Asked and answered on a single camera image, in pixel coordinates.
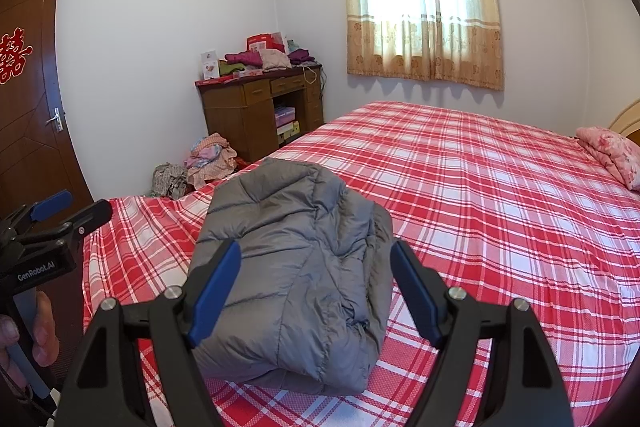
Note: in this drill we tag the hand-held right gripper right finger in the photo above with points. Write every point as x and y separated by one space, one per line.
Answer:
417 292

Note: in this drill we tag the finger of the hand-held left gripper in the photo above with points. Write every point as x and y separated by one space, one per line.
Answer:
87 218
52 206

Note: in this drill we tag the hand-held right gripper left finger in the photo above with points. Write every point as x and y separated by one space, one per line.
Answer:
215 292

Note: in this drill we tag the grey puffer jacket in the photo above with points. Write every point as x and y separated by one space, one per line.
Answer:
290 257

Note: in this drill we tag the pile of pink clothes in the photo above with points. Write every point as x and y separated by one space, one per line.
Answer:
212 159

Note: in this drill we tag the person's left hand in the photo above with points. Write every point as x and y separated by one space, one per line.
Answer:
45 332

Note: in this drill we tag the brown wooden door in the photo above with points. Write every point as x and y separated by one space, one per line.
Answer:
30 147

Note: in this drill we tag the grey patterned cloth bundle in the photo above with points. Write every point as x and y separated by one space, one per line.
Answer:
169 181

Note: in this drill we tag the bed with red plaid sheet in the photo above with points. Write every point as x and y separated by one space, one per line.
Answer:
475 182

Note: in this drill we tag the red paper door decoration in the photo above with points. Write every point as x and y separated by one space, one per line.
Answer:
12 54

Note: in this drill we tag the brown wooden desk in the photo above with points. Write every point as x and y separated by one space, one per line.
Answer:
235 122

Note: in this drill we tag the yellow flat box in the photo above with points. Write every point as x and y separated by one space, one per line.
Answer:
289 133

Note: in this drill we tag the pink flat box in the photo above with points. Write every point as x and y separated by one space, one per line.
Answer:
285 114

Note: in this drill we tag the white printed card box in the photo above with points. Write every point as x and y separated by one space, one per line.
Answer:
210 66

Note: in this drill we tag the green folded garment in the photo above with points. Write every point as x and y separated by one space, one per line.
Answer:
231 69

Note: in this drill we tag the maroon folded garment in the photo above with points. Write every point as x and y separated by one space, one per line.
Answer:
242 58

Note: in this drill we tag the pink floral quilt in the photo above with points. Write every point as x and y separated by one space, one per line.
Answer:
612 154

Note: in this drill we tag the beige folded sweater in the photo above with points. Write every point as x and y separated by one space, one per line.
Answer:
275 60

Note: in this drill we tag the red cardboard box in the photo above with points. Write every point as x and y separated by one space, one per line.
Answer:
262 43

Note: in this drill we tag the purple folded garment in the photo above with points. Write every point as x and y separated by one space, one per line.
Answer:
300 56

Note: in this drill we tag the wooden bed headboard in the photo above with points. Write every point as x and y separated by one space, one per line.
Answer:
627 119

